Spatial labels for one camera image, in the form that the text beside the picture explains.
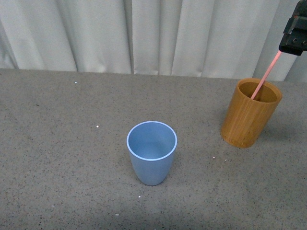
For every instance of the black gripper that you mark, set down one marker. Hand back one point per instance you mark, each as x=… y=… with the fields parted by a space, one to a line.
x=294 y=40

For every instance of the pink chopstick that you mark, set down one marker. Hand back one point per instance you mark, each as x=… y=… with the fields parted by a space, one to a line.
x=263 y=79

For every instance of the blue plastic cup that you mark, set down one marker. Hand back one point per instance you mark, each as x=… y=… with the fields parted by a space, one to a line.
x=152 y=146

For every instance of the bamboo chopstick holder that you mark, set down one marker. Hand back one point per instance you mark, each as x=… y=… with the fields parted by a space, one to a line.
x=246 y=118

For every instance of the white pleated curtain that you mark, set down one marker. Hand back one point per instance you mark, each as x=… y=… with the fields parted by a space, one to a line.
x=201 y=38

